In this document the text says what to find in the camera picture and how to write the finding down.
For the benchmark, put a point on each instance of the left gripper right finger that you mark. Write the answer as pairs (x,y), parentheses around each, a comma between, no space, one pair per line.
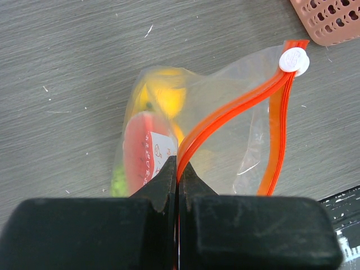
(190,186)

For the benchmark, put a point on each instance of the yellow toy lemon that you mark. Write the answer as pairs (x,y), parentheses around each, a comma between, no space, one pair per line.
(160,89)

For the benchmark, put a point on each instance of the pink plastic basket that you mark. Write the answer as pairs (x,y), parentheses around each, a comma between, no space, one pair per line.
(329,22)

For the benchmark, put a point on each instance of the toy watermelon slice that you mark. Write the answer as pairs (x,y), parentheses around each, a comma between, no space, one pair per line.
(144,137)

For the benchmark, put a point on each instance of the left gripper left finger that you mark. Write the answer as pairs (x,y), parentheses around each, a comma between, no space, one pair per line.
(160,191)

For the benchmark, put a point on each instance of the green toy custard apple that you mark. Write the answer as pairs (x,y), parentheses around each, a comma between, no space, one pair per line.
(119,187)

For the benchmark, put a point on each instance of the clear orange zip top bag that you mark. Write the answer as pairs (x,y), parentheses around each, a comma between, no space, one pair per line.
(233,124)

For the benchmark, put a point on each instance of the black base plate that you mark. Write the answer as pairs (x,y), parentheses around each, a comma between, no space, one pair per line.
(343,209)

